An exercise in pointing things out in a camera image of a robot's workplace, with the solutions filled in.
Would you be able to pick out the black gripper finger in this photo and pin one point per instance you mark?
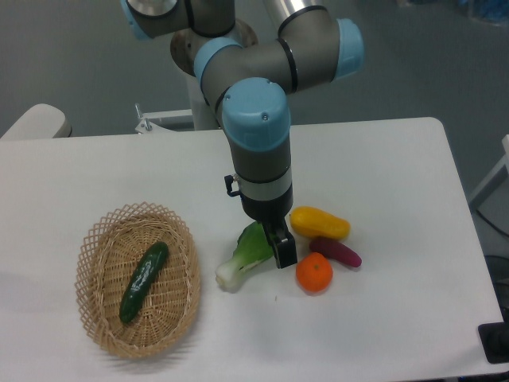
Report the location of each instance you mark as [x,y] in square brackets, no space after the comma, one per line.
[281,242]

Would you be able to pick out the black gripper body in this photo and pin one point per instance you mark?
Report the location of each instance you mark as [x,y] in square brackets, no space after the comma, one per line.
[271,213]

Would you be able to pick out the dark green cucumber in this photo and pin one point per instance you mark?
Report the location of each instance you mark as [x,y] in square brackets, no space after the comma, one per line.
[145,273]

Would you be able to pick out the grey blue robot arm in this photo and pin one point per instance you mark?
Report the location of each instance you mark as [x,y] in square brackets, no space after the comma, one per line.
[246,88]

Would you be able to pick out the woven wicker basket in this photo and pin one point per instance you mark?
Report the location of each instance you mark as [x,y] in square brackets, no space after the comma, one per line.
[108,257]

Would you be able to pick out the green bok choy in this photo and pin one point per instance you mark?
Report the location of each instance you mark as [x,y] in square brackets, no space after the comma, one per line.
[251,250]

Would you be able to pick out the yellow mango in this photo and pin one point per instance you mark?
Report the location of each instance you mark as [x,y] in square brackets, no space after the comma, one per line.
[313,222]

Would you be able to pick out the orange tangerine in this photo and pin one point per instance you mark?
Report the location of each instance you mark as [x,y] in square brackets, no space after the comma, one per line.
[314,273]

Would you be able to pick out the purple sweet potato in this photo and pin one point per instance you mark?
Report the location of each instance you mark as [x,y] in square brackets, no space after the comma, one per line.
[335,250]

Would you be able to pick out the black device at edge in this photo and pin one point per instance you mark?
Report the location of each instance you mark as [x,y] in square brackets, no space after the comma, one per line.
[494,339]

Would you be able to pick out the white chair corner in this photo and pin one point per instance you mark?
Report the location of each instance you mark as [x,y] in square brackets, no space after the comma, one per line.
[42,121]

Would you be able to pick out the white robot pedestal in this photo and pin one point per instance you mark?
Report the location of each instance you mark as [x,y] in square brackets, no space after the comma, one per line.
[198,116]

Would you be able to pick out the white frame at right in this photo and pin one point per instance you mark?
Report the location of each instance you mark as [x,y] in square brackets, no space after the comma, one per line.
[494,178]

